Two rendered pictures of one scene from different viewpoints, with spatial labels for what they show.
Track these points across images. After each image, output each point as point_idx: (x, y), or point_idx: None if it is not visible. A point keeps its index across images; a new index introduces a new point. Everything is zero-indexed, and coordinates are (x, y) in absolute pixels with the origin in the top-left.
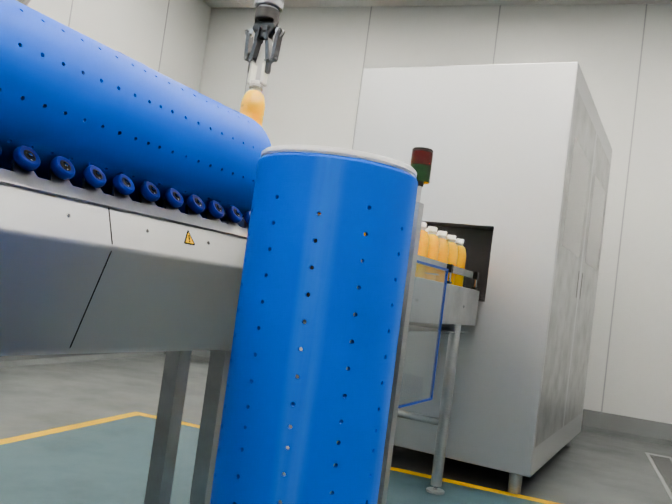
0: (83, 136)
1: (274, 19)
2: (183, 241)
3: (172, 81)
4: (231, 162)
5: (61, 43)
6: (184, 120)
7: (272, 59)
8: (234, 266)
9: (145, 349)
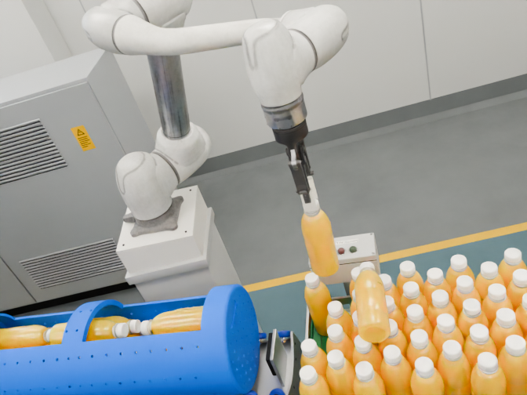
0: None
1: (286, 145)
2: None
3: (99, 349)
4: (173, 393)
5: (0, 379)
6: (105, 386)
7: (299, 194)
8: None
9: None
